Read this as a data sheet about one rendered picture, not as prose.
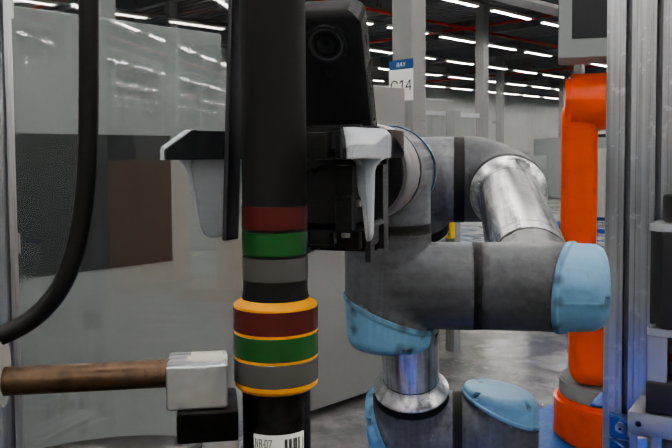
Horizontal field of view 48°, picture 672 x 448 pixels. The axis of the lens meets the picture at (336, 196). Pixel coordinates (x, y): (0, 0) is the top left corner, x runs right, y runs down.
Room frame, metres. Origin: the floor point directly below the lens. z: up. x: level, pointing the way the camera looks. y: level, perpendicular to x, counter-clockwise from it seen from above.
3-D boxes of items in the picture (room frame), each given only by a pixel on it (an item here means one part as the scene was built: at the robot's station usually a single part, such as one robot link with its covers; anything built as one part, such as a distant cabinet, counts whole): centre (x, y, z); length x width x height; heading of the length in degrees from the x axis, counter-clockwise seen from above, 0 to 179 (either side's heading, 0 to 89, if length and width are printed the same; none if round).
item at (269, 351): (0.39, 0.03, 1.54); 0.04 x 0.04 x 0.01
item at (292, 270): (0.39, 0.03, 1.57); 0.03 x 0.03 x 0.01
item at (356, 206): (0.50, 0.00, 1.61); 0.12 x 0.08 x 0.09; 164
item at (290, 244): (0.39, 0.03, 1.59); 0.03 x 0.03 x 0.01
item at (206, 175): (0.42, 0.07, 1.62); 0.09 x 0.03 x 0.06; 142
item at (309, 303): (0.39, 0.03, 1.54); 0.04 x 0.04 x 0.05
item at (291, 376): (0.39, 0.03, 1.52); 0.04 x 0.04 x 0.01
